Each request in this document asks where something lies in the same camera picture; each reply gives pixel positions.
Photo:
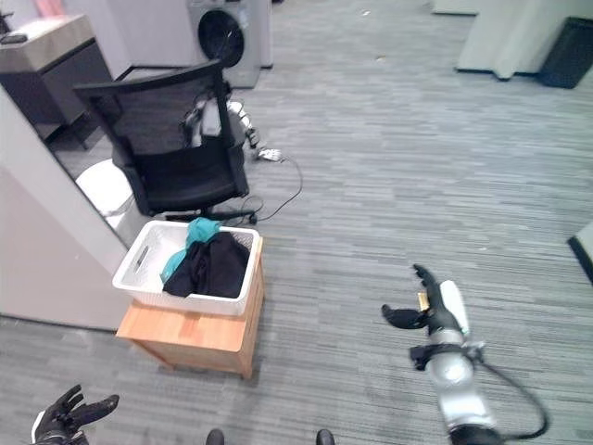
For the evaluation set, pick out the teal garment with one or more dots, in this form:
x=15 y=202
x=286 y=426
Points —
x=192 y=243

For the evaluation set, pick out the black device on desk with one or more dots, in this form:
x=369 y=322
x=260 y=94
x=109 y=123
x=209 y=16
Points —
x=13 y=39

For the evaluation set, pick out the white robot leaning behind chair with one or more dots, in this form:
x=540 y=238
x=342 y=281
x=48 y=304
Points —
x=236 y=123

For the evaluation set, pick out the black woven bin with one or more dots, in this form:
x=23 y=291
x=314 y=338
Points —
x=567 y=53

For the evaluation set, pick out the grey wooden desk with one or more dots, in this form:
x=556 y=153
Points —
x=46 y=69

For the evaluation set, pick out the dark right robot foot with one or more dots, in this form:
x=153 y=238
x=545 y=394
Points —
x=324 y=437

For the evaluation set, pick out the dark left robot foot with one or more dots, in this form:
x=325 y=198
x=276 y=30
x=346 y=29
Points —
x=215 y=437

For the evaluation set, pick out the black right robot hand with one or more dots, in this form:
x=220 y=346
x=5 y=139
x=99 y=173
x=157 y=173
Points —
x=434 y=306

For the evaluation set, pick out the white partition panel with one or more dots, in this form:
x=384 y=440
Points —
x=502 y=34

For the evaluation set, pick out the white round stool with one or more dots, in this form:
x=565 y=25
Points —
x=104 y=185

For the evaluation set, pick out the black garment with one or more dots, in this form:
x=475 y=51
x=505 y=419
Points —
x=210 y=266

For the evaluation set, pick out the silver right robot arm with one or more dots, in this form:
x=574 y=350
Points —
x=456 y=385

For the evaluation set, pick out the dark furniture corner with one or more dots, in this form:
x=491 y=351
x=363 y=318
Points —
x=583 y=252

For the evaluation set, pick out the black mesh office chair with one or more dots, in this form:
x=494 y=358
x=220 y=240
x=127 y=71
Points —
x=180 y=143

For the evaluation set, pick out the white power strip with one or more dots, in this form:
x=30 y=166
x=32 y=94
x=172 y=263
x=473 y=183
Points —
x=270 y=154

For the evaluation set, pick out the dark robot foot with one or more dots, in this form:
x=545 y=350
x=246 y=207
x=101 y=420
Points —
x=215 y=437
x=324 y=437

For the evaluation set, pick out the silver front-load washing machine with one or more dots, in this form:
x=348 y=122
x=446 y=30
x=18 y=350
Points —
x=231 y=39

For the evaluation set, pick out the white plastic laundry basket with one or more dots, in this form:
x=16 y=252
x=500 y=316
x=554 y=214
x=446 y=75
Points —
x=185 y=266

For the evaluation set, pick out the wooden side table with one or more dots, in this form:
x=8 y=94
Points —
x=199 y=329

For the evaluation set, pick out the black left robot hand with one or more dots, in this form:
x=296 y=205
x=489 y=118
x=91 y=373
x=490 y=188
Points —
x=69 y=415

